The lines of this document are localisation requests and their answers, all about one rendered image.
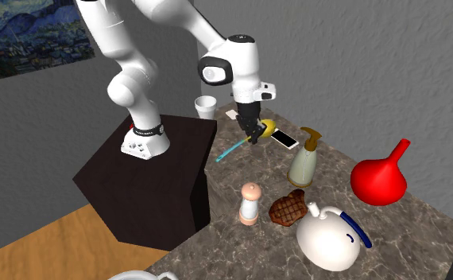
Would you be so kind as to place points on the pale green pump bottle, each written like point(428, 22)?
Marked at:
point(303, 166)

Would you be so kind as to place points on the dark brown robot stand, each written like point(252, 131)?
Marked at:
point(149, 182)

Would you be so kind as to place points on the white mug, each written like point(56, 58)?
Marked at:
point(141, 276)

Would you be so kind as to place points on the turquoise and yellow brush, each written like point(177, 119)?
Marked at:
point(230, 150)

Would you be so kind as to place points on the pink and white pepper mill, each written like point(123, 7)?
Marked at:
point(249, 203)

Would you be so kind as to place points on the white paper cup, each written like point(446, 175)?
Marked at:
point(205, 106)

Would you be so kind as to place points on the white smartphone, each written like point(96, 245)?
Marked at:
point(284, 139)

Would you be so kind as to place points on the white card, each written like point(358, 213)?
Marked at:
point(231, 114)

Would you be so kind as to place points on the blue landscape wall painting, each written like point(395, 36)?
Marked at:
point(25, 35)

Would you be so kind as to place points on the brown grilled steak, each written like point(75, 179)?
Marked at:
point(288, 209)

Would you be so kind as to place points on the red round vase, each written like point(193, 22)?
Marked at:
point(379, 182)

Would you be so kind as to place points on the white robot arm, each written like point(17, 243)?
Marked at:
point(137, 70)

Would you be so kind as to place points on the yellow lemon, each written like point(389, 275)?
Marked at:
point(269, 127)

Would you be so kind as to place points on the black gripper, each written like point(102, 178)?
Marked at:
point(248, 110)

